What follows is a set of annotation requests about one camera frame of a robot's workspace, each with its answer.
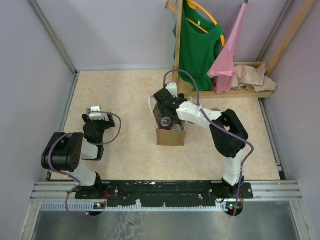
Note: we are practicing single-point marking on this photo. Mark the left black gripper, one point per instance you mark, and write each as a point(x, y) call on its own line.
point(111, 123)

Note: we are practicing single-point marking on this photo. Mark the pink t-shirt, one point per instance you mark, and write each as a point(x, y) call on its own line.
point(223, 71)

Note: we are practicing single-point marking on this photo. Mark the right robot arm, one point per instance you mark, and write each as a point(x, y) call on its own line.
point(228, 134)

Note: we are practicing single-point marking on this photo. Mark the yellow clothes hanger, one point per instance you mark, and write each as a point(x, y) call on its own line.
point(197, 8)

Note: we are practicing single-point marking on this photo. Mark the wooden clothes rack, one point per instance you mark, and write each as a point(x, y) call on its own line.
point(183, 74)

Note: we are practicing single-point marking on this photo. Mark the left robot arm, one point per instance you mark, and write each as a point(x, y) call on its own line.
point(64, 153)

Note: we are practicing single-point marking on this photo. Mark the green t-shirt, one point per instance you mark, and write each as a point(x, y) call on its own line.
point(199, 50)

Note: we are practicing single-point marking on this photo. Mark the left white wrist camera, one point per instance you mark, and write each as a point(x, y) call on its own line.
point(95, 113)

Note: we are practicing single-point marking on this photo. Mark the purple soda can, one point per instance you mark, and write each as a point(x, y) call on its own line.
point(165, 123)

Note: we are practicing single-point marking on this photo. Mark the beige crumpled cloth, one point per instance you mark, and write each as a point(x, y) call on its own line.
point(249, 78)

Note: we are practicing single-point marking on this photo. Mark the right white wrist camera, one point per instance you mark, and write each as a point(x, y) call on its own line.
point(171, 90)

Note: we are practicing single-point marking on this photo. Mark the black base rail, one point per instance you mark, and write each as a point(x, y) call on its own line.
point(154, 194)

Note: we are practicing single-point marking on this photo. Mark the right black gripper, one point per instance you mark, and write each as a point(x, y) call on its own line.
point(161, 110)

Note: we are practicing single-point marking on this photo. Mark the silver top can front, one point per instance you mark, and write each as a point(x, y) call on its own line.
point(176, 127)

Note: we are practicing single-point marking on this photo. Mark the burlap canvas bag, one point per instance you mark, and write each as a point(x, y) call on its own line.
point(167, 138)

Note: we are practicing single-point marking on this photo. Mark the leaning wooden beam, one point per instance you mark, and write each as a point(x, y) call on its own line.
point(287, 25)

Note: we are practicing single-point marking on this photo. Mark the red soda can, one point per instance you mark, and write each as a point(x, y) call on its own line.
point(216, 109)

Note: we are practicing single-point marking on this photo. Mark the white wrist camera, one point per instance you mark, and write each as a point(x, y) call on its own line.
point(171, 90)
point(95, 113)

